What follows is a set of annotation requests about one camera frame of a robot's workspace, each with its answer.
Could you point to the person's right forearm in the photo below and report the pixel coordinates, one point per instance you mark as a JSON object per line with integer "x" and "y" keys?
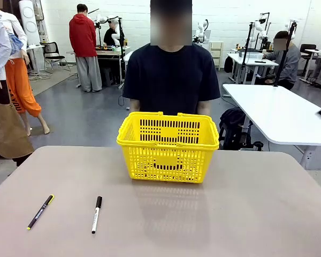
{"x": 135, "y": 105}

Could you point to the white robot arm on stand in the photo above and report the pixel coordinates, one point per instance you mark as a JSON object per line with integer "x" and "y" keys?
{"x": 202, "y": 30}
{"x": 260, "y": 29}
{"x": 117, "y": 29}

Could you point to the person's left forearm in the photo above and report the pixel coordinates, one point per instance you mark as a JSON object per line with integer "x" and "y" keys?
{"x": 204, "y": 108}

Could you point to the seated person in grey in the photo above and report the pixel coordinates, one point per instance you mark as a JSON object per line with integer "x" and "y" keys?
{"x": 290, "y": 64}

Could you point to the person in navy t-shirt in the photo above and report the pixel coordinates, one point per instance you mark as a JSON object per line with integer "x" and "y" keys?
{"x": 171, "y": 75}

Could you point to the yellow plastic shopping basket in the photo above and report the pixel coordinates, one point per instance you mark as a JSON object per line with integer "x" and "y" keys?
{"x": 167, "y": 158}

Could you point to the seated person in black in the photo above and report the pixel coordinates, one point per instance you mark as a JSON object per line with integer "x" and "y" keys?
{"x": 111, "y": 34}

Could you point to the large white table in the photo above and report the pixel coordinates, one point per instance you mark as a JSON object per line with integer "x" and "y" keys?
{"x": 278, "y": 115}

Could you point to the black swivel chair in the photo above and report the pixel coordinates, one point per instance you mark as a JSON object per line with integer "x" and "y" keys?
{"x": 307, "y": 53}

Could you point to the black tripod pole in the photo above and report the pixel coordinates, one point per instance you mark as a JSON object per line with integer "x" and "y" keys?
{"x": 246, "y": 45}
{"x": 283, "y": 59}

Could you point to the small white table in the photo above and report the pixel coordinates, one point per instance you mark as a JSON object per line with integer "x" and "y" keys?
{"x": 254, "y": 63}

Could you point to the white plastic bin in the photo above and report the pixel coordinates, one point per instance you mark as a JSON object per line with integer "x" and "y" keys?
{"x": 252, "y": 55}

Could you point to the white drawer cabinet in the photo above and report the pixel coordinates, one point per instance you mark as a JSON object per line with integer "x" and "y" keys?
{"x": 216, "y": 54}

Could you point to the cluttered work table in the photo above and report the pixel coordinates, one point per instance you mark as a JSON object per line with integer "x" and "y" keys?
{"x": 111, "y": 53}

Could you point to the white marker with black cap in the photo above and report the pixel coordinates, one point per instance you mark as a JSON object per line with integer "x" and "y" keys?
{"x": 96, "y": 215}

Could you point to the man in red hoodie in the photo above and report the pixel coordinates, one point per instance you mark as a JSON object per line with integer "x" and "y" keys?
{"x": 83, "y": 37}

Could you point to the black mesh office chair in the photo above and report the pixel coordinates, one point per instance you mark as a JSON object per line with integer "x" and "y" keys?
{"x": 52, "y": 52}

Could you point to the black pen with yellow cap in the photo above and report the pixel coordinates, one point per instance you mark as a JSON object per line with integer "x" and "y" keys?
{"x": 40, "y": 212}

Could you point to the mannequin with orange trousers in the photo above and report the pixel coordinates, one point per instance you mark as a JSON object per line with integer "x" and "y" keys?
{"x": 20, "y": 88}

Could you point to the white standing air conditioner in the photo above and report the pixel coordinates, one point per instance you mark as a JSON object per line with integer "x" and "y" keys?
{"x": 29, "y": 21}

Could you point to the mannequin with brown apron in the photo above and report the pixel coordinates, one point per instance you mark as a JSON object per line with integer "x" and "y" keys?
{"x": 2, "y": 120}

